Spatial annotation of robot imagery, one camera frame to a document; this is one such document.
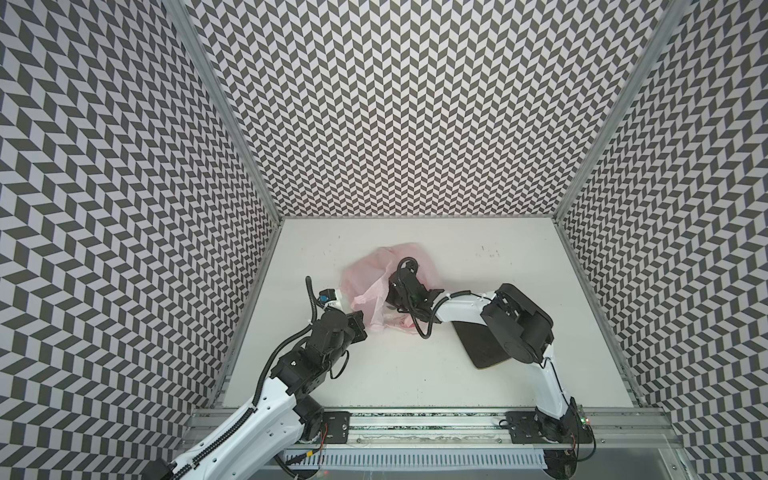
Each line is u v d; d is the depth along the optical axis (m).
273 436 0.56
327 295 0.68
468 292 0.63
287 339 0.57
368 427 0.74
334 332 0.57
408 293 0.75
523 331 0.52
